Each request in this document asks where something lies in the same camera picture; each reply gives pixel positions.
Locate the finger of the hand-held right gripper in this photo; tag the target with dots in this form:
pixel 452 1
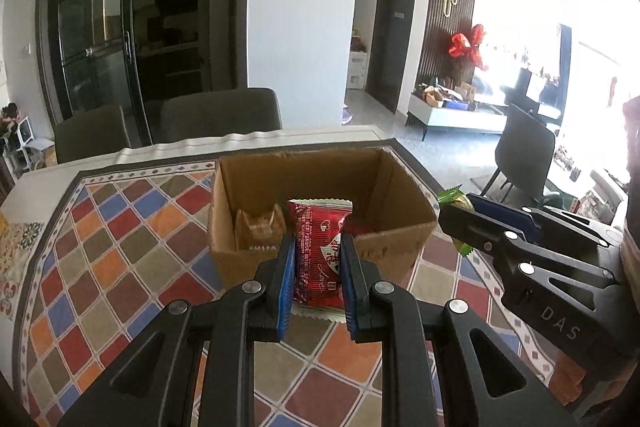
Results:
pixel 505 212
pixel 475 227

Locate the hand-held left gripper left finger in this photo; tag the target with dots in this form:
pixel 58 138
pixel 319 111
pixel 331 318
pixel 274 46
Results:
pixel 286 289

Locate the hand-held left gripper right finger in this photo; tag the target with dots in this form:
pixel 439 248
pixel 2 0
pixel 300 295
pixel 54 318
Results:
pixel 350 289

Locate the small green snack packet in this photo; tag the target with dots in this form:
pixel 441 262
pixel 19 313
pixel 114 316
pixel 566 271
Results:
pixel 452 196

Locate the red white-edged snack packet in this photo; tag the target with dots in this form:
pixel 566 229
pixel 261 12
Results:
pixel 320 252

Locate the brown cardboard box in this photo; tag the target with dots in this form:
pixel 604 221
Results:
pixel 390 257

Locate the maroon striped cracker packet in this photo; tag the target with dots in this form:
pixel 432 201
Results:
pixel 257 227

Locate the dark lounge chair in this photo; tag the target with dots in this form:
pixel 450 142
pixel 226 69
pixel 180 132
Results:
pixel 525 152

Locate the white low cabinet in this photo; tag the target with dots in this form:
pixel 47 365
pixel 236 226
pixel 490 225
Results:
pixel 460 119

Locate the colourful diamond-patterned tablecloth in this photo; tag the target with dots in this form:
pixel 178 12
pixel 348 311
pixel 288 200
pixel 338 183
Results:
pixel 125 257

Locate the red bow decoration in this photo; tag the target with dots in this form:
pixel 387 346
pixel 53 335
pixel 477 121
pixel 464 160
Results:
pixel 467 47

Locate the grey dining chair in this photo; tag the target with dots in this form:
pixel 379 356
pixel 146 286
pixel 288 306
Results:
pixel 90 134
pixel 220 114

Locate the white drawer shelf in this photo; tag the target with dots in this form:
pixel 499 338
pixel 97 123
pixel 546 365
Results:
pixel 357 72

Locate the dark interior door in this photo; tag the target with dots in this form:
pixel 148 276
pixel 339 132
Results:
pixel 392 32

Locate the white small chair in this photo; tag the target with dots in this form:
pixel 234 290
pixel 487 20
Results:
pixel 24 137

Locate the black-framed glass door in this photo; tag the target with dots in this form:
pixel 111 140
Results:
pixel 125 17

